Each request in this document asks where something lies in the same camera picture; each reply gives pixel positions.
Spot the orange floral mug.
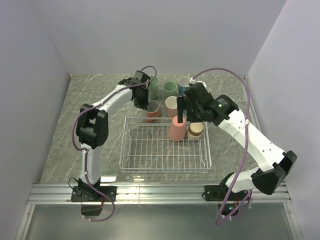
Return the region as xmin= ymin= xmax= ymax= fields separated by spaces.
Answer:
xmin=144 ymin=99 xmax=161 ymax=123

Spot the tall green plastic cup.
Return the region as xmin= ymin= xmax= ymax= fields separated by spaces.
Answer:
xmin=148 ymin=77 xmax=159 ymax=100

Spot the tall pink plastic cup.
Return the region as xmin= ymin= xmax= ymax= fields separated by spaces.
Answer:
xmin=168 ymin=115 xmax=186 ymax=142

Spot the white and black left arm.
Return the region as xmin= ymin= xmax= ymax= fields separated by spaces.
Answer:
xmin=71 ymin=70 xmax=155 ymax=202

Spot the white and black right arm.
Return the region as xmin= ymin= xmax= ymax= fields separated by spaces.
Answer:
xmin=177 ymin=80 xmax=297 ymax=200

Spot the pink mug, cream inside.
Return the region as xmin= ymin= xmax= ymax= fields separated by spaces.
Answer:
xmin=165 ymin=96 xmax=178 ymax=118

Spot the blue mug, yellow inside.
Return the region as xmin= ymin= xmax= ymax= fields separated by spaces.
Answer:
xmin=183 ymin=96 xmax=189 ymax=117

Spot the short green plastic cup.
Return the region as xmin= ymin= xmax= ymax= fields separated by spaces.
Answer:
xmin=163 ymin=81 xmax=177 ymax=99

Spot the blue mug, white inside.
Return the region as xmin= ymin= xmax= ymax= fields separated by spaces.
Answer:
xmin=177 ymin=76 xmax=191 ymax=96

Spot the cream and brown ceramic cup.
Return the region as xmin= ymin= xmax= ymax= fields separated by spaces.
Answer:
xmin=187 ymin=122 xmax=204 ymax=141

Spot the white wire dish rack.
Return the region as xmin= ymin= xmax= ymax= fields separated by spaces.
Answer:
xmin=119 ymin=117 xmax=212 ymax=173

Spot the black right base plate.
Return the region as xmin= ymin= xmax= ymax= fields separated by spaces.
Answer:
xmin=204 ymin=184 xmax=251 ymax=217

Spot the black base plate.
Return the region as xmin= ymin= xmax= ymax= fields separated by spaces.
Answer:
xmin=68 ymin=177 xmax=117 ymax=219
xmin=204 ymin=184 xmax=251 ymax=217

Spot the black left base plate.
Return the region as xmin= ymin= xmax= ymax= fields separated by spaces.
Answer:
xmin=68 ymin=177 xmax=117 ymax=219

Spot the aluminium mounting rail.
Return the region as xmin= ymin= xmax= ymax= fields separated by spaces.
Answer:
xmin=27 ymin=182 xmax=291 ymax=205

